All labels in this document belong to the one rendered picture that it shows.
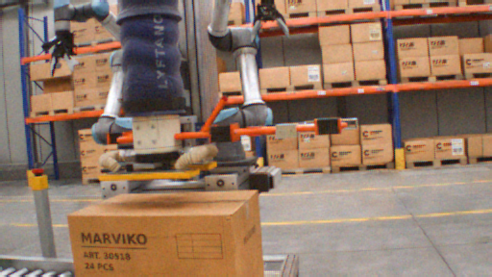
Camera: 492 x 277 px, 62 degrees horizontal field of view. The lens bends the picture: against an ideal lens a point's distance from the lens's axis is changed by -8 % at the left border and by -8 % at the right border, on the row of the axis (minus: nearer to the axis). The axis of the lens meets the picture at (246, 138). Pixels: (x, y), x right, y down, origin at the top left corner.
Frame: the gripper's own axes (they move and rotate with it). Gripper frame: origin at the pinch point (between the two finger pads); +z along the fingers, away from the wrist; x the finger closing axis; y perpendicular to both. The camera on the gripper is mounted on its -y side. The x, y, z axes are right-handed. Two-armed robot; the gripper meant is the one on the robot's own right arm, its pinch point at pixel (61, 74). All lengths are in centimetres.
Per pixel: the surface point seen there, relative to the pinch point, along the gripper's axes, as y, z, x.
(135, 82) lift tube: -18, 11, -61
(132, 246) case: -27, 65, -60
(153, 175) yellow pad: -21, 42, -68
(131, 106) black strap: -19, 19, -59
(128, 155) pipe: -12, 36, -50
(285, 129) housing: 1, 31, -106
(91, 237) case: -31, 62, -46
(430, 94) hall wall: 875, 10, -91
